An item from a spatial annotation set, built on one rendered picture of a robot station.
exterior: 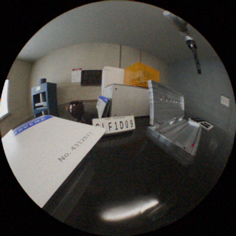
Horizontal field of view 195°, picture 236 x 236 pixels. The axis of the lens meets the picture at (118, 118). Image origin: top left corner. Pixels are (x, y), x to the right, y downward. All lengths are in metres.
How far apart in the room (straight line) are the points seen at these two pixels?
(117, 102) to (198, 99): 2.63
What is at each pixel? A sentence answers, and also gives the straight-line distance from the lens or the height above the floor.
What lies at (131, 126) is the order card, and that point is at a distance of 0.27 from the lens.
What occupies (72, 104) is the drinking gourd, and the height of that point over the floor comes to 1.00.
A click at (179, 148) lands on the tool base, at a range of 0.24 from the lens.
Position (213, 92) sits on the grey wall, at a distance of 2.75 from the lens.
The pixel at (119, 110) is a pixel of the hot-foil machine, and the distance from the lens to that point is 0.38.
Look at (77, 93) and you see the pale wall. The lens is 2.12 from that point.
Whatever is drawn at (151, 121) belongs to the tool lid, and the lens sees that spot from 0.28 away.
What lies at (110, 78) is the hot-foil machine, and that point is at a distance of 0.60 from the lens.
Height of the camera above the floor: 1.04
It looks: 19 degrees down
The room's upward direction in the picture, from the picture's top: 3 degrees clockwise
